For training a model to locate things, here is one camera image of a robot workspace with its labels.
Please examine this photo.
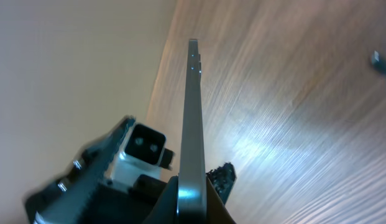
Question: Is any Samsung Galaxy smartphone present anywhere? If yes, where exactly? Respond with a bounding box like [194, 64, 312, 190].
[177, 39, 207, 223]

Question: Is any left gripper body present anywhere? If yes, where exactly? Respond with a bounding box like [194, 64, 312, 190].
[24, 174, 166, 224]

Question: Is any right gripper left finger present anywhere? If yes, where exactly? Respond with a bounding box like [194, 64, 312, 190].
[143, 176, 178, 224]

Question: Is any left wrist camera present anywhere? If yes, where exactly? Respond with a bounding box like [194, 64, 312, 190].
[103, 123, 175, 192]

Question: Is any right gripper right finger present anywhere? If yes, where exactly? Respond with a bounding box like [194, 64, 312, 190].
[206, 162, 237, 224]

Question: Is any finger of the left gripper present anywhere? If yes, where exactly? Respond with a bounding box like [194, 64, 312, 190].
[32, 116, 136, 223]

